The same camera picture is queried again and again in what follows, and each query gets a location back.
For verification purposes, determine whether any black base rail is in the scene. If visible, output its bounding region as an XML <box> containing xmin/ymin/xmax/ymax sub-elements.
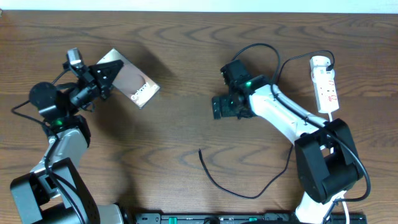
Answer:
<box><xmin>135</xmin><ymin>211</ymin><xmax>368</xmax><ymax>224</ymax></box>

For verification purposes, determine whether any bronze Galaxy smartphone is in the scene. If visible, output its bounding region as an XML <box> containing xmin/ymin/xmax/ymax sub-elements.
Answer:
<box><xmin>97</xmin><ymin>48</ymin><xmax>160</xmax><ymax>109</ymax></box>

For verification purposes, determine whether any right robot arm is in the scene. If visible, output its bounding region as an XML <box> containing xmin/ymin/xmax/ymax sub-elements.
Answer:
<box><xmin>212</xmin><ymin>60</ymin><xmax>369</xmax><ymax>223</ymax></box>

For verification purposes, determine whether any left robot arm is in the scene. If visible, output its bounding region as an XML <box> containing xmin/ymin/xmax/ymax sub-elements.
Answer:
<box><xmin>10</xmin><ymin>60</ymin><xmax>130</xmax><ymax>223</ymax></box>

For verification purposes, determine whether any white power strip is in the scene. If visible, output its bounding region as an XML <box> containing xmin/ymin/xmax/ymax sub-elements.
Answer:
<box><xmin>311</xmin><ymin>67</ymin><xmax>339</xmax><ymax>114</ymax></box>

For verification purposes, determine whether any white USB charger plug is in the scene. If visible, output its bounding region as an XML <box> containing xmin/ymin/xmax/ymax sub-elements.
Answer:
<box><xmin>310</xmin><ymin>55</ymin><xmax>334</xmax><ymax>71</ymax></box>

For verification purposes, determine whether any black USB charging cable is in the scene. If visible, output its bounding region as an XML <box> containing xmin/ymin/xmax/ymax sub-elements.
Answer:
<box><xmin>198</xmin><ymin>50</ymin><xmax>336</xmax><ymax>200</ymax></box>

